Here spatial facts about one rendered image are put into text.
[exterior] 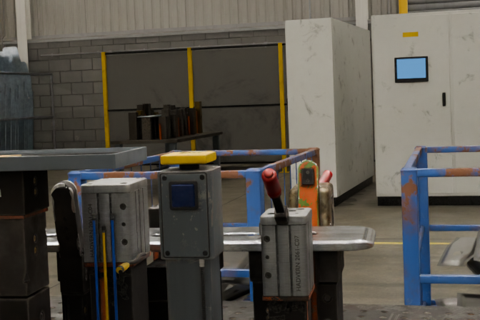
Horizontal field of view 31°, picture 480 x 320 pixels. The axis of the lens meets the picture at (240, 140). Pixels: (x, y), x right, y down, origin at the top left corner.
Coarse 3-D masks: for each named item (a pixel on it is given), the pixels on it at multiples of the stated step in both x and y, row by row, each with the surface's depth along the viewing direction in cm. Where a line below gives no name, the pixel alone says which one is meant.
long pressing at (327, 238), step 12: (156, 228) 156; (228, 228) 153; (240, 228) 152; (252, 228) 152; (312, 228) 149; (324, 228) 148; (336, 228) 148; (348, 228) 148; (360, 228) 147; (48, 240) 147; (156, 240) 143; (228, 240) 138; (240, 240) 137; (252, 240) 137; (324, 240) 134; (336, 240) 134; (348, 240) 134; (360, 240) 134; (372, 240) 138
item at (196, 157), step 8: (176, 152) 115; (184, 152) 113; (192, 152) 113; (200, 152) 112; (208, 152) 112; (168, 160) 109; (176, 160) 109; (184, 160) 109; (192, 160) 109; (200, 160) 109; (208, 160) 109; (184, 168) 111; (192, 168) 111
